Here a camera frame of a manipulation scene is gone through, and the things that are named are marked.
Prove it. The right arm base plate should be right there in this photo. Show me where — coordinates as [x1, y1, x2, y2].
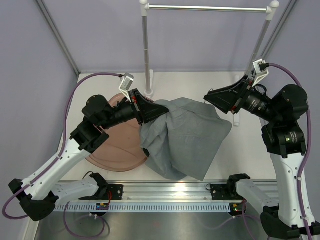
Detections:
[205, 183, 237, 200]

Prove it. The clothes rack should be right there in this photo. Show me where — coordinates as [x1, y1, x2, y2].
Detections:
[138, 0, 280, 127]

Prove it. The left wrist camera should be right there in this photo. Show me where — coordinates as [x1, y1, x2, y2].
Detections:
[118, 73, 135, 95]

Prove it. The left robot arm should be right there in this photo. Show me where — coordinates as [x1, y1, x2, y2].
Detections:
[8, 89, 169, 222]

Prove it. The aluminium mounting rail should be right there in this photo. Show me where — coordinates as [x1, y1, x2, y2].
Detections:
[53, 181, 278, 204]

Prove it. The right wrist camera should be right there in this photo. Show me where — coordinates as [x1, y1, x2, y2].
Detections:
[252, 59, 269, 87]

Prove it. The grey shirt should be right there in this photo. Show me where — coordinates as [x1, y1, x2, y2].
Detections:
[139, 97, 232, 181]

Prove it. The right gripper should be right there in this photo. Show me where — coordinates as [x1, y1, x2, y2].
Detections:
[204, 75, 281, 124]

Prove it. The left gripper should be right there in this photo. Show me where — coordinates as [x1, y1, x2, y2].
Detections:
[99, 89, 169, 130]

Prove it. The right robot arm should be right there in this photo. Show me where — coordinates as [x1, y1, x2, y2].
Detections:
[204, 76, 320, 240]

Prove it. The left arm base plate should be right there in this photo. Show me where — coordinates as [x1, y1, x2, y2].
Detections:
[79, 183, 124, 201]

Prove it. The pink plastic basin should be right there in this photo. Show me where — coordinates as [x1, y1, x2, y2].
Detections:
[82, 93, 147, 172]

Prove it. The hanger with metal hook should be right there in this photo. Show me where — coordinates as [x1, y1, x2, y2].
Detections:
[203, 88, 214, 103]

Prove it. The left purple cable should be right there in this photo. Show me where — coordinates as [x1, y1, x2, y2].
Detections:
[2, 72, 125, 237]

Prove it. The white slotted cable duct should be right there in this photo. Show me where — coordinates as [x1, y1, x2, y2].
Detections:
[55, 202, 231, 213]

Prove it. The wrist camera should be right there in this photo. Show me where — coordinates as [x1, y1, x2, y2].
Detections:
[118, 73, 135, 95]
[252, 59, 269, 87]

